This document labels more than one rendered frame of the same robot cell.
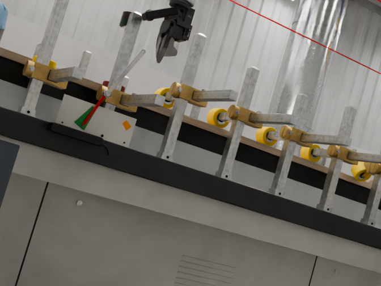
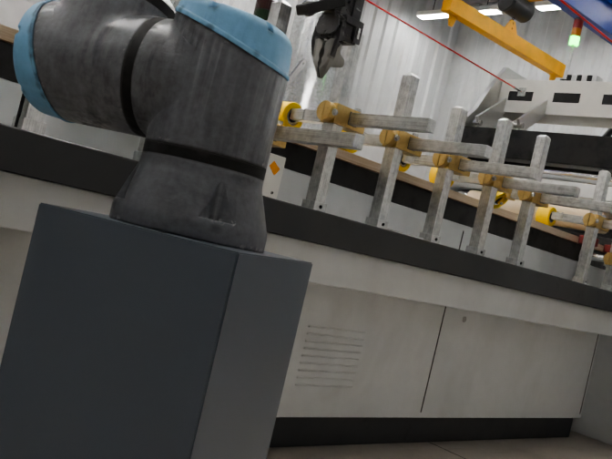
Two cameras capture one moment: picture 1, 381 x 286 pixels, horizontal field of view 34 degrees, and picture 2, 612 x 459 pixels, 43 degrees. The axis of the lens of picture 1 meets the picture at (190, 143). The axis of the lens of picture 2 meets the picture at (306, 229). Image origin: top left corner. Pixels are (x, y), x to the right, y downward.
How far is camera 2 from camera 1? 0.71 m
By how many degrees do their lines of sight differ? 17
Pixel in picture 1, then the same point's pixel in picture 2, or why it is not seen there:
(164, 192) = (313, 254)
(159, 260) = not seen: hidden behind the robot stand
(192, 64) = (348, 76)
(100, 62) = (12, 15)
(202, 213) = (354, 276)
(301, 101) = (461, 117)
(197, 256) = (324, 325)
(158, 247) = not seen: hidden behind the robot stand
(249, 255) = (379, 314)
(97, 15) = not seen: outside the picture
